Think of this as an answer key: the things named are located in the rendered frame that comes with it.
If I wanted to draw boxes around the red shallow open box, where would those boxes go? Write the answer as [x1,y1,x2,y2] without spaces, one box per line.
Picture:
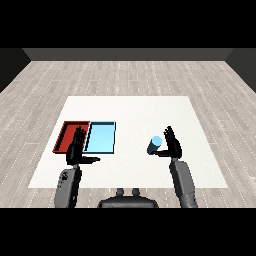
[52,120,91,155]

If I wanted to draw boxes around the dark grey robot body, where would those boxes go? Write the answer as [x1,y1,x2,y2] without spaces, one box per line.
[97,188,160,209]

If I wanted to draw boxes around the light blue shallow open box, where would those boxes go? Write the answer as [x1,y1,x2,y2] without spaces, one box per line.
[82,121,117,155]

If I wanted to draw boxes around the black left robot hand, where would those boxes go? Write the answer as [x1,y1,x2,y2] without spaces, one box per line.
[65,126,101,166]

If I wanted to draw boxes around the small blue can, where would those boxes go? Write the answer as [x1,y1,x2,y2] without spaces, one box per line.
[146,135,163,156]

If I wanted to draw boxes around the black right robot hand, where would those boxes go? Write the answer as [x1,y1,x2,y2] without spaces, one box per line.
[151,125,183,160]

